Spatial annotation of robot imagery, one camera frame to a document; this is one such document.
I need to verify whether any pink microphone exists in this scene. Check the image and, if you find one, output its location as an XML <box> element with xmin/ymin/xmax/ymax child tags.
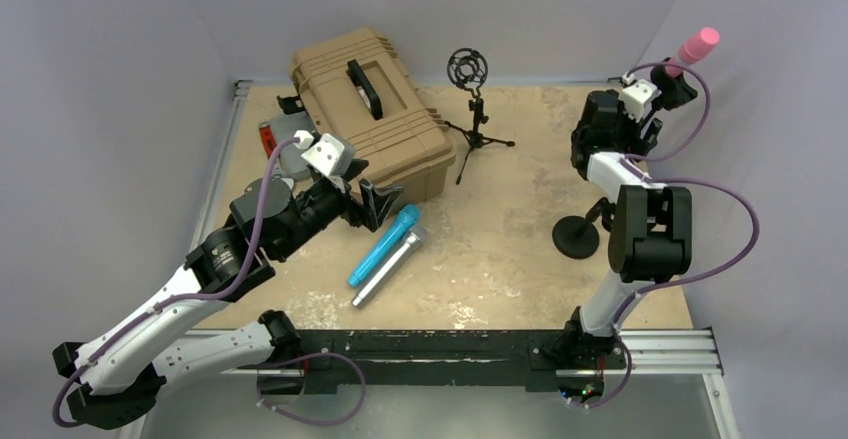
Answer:
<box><xmin>665</xmin><ymin>27</ymin><xmax>721</xmax><ymax>78</ymax></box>

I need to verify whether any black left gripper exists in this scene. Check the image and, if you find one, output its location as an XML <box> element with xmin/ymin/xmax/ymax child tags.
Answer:
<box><xmin>272</xmin><ymin>159</ymin><xmax>401</xmax><ymax>260</ymax></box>

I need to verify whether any tan plastic toolbox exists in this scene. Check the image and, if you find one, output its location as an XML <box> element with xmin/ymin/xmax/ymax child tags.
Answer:
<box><xmin>289</xmin><ymin>27</ymin><xmax>456</xmax><ymax>203</ymax></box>

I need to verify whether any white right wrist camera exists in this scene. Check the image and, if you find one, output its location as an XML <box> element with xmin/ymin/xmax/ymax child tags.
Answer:
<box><xmin>619</xmin><ymin>73</ymin><xmax>660</xmax><ymax>121</ymax></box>

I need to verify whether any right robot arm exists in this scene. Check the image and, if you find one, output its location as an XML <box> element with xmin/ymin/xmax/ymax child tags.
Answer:
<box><xmin>552</xmin><ymin>90</ymin><xmax>692</xmax><ymax>366</ymax></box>

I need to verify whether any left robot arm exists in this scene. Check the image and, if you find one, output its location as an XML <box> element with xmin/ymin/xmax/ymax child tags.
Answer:
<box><xmin>52</xmin><ymin>159</ymin><xmax>402</xmax><ymax>430</ymax></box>

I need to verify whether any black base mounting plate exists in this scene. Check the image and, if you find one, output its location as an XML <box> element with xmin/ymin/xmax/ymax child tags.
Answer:
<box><xmin>262</xmin><ymin>329</ymin><xmax>626</xmax><ymax>394</ymax></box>

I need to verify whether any aluminium frame rail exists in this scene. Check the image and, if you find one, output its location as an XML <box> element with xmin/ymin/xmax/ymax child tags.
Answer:
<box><xmin>556</xmin><ymin>328</ymin><xmax>725</xmax><ymax>378</ymax></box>

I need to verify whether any blue microphone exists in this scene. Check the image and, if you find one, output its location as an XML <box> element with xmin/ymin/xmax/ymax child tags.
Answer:
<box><xmin>347</xmin><ymin>204</ymin><xmax>421</xmax><ymax>287</ymax></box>

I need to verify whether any black round-base clip stand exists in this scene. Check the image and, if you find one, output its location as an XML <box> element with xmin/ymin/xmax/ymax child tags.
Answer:
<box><xmin>644</xmin><ymin>66</ymin><xmax>698</xmax><ymax>125</ymax></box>

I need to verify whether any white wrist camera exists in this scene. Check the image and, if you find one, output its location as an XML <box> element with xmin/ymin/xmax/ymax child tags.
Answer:
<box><xmin>619</xmin><ymin>73</ymin><xmax>660</xmax><ymax>121</ymax></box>
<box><xmin>293</xmin><ymin>130</ymin><xmax>354</xmax><ymax>193</ymax></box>

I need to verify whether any black tripod microphone stand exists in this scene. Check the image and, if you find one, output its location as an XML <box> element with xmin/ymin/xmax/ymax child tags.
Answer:
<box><xmin>445</xmin><ymin>47</ymin><xmax>516</xmax><ymax>185</ymax></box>

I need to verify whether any black round-base shock-mount stand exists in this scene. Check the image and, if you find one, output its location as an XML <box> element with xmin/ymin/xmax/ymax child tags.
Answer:
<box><xmin>552</xmin><ymin>197</ymin><xmax>616</xmax><ymax>260</ymax></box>

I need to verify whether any grey silver microphone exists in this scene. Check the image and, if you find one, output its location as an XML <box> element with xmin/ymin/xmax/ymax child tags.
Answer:
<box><xmin>351</xmin><ymin>225</ymin><xmax>428</xmax><ymax>309</ymax></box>

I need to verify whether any red adjustable wrench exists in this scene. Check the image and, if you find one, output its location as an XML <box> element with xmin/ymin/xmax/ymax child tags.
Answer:
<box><xmin>258</xmin><ymin>121</ymin><xmax>277</xmax><ymax>158</ymax></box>

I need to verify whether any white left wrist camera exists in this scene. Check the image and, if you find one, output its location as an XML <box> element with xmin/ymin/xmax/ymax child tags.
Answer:
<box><xmin>293</xmin><ymin>130</ymin><xmax>354</xmax><ymax>193</ymax></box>

